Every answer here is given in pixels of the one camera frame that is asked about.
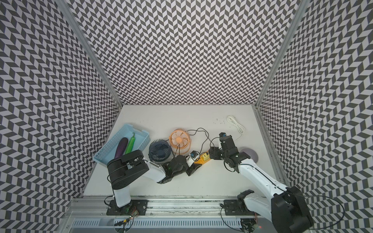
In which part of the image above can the orange power strip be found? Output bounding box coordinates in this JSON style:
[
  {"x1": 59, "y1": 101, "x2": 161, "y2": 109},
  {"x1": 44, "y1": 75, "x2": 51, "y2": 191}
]
[{"x1": 194, "y1": 152, "x2": 210, "y2": 165}]

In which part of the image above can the black fan cable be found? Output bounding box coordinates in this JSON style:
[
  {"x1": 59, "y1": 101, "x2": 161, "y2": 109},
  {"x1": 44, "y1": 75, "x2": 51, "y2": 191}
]
[{"x1": 173, "y1": 128, "x2": 220, "y2": 159}]

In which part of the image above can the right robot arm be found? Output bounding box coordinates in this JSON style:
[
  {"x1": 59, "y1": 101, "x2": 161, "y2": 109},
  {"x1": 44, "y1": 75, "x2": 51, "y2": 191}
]
[{"x1": 218, "y1": 132, "x2": 314, "y2": 233}]

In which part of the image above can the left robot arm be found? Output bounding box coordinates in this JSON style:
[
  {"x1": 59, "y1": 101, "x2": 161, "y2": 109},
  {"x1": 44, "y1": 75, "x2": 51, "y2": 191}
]
[{"x1": 107, "y1": 150, "x2": 202, "y2": 208}]

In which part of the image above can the orange desk fan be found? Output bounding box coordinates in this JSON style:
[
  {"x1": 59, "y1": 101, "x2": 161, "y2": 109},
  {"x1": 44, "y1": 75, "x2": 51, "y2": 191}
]
[{"x1": 169, "y1": 128, "x2": 191, "y2": 155}]

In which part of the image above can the dark blue desk fan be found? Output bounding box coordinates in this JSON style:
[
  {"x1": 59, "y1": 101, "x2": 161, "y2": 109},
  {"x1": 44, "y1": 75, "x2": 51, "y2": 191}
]
[{"x1": 148, "y1": 139, "x2": 172, "y2": 163}]

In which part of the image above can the yellow USB charger plug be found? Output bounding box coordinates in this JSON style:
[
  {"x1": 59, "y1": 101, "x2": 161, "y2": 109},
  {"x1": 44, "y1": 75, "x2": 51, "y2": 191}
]
[{"x1": 201, "y1": 153, "x2": 210, "y2": 162}]

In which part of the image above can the purple bowl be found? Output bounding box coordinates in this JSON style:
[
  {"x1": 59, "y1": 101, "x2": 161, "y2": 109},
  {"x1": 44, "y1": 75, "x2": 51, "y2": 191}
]
[{"x1": 241, "y1": 148, "x2": 259, "y2": 163}]

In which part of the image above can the green cucumber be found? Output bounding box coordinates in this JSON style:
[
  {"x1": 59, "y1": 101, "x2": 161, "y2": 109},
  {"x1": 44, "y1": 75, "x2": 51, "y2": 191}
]
[{"x1": 125, "y1": 133, "x2": 136, "y2": 154}]

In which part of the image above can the purple eggplant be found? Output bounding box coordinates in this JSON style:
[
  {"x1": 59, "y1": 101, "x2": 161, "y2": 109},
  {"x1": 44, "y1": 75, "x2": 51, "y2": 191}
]
[{"x1": 114, "y1": 137, "x2": 128, "y2": 159}]

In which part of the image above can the light blue plastic basket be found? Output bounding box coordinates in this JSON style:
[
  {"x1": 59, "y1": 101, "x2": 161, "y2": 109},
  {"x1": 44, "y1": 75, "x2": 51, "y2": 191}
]
[{"x1": 93, "y1": 124, "x2": 150, "y2": 166}]

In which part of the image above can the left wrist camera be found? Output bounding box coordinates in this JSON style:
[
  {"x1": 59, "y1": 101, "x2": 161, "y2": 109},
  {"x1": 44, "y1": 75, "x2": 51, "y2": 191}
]
[{"x1": 186, "y1": 150, "x2": 200, "y2": 168}]

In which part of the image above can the white power strip cord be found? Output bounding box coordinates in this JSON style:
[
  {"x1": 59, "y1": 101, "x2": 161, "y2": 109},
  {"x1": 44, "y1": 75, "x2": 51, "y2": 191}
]
[{"x1": 226, "y1": 115, "x2": 246, "y2": 143}]

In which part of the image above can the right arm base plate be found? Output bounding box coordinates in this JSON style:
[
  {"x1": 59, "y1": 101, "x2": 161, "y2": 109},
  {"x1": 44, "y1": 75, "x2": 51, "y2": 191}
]
[{"x1": 223, "y1": 200, "x2": 255, "y2": 216}]

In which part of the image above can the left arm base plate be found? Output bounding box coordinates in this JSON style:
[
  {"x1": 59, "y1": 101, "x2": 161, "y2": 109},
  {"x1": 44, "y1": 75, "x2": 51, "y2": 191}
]
[{"x1": 105, "y1": 200, "x2": 149, "y2": 217}]

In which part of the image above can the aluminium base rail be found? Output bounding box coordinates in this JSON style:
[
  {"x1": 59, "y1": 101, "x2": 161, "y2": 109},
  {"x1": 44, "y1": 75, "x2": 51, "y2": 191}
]
[{"x1": 59, "y1": 196, "x2": 314, "y2": 233}]

